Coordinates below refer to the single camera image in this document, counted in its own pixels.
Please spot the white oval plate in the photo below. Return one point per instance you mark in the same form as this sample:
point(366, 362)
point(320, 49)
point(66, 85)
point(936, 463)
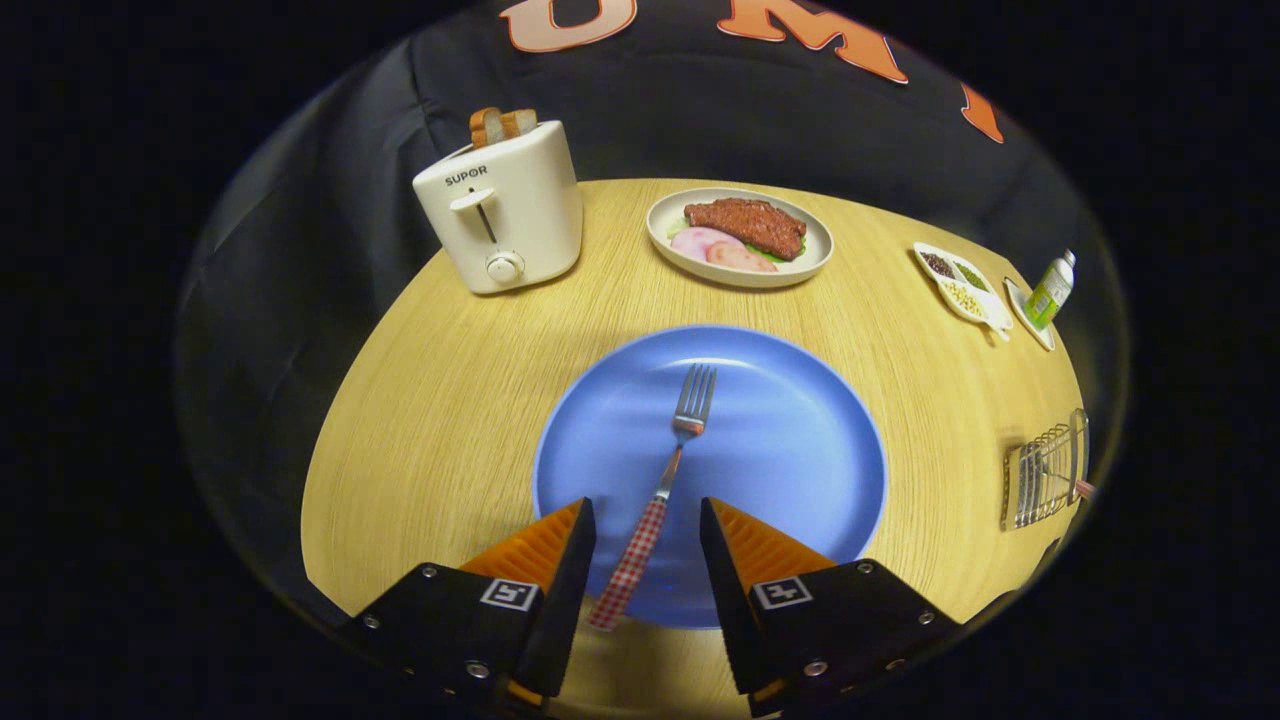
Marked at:
point(800, 270)

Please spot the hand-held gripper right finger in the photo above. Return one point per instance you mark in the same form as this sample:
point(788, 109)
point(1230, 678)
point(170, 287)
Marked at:
point(725, 600)

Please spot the pile of yellow soybeans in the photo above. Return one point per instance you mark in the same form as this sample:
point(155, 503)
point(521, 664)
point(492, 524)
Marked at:
point(962, 298)

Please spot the green lettuce leaf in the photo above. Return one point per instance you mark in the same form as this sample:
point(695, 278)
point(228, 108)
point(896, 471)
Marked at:
point(770, 255)

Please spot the cream white toaster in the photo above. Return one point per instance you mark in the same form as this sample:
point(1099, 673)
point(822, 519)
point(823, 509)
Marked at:
point(520, 210)

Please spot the pale pink ham slice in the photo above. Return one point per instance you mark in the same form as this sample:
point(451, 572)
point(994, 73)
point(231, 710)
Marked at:
point(700, 242)

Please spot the perforated metal basket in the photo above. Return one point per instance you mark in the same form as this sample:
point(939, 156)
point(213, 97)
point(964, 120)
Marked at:
point(1045, 480)

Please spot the pile of white rice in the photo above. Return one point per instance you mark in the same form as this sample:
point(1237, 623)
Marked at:
point(995, 308)

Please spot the brown meat steak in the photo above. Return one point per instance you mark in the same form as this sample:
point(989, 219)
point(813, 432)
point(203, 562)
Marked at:
point(750, 222)

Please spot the white divided tray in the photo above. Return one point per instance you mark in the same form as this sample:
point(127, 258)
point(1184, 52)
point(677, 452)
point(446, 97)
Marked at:
point(1000, 330)

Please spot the blue round plate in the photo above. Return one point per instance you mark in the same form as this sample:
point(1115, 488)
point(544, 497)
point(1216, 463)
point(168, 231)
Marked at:
point(780, 450)

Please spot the pile of green beans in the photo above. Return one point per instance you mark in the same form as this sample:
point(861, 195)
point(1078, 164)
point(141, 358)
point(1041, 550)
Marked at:
point(970, 275)

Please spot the pile of dark red beans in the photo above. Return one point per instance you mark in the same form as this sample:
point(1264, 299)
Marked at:
point(937, 264)

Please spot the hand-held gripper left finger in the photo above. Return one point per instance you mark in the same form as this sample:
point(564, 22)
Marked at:
point(570, 600)

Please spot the white square saucer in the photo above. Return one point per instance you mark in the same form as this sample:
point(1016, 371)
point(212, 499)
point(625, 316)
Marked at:
point(1040, 338)

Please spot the brown toast slice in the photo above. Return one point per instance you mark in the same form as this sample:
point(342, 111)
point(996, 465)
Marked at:
point(487, 127)
point(520, 122)

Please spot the salmon pink ham slice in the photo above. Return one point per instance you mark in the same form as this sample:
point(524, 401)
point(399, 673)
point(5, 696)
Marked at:
point(740, 260)

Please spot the green and silver bottle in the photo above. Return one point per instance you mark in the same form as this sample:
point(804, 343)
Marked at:
point(1047, 295)

